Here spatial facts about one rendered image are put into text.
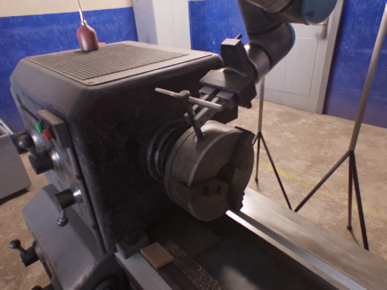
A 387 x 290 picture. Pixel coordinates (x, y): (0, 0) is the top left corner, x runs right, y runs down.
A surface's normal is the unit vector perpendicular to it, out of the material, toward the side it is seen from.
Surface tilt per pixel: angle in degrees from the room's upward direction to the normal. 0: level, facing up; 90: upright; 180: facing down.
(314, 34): 90
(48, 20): 90
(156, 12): 90
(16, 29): 90
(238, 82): 22
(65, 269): 32
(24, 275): 0
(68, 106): 45
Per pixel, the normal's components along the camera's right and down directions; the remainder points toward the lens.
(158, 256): 0.18, -0.94
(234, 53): -0.66, 0.66
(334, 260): -0.07, -0.87
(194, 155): -0.53, -0.43
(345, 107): -0.74, 0.37
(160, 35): 0.67, 0.32
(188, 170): -0.66, -0.16
